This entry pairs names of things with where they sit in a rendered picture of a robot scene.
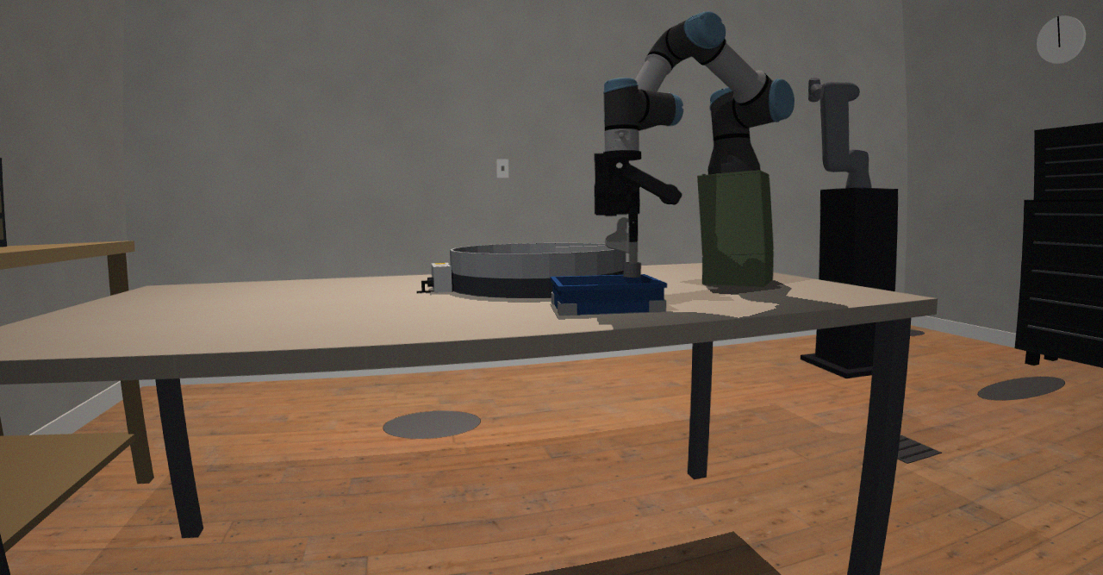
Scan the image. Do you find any blue crate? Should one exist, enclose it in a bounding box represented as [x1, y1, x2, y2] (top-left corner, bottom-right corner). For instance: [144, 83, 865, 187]
[552, 274, 667, 316]

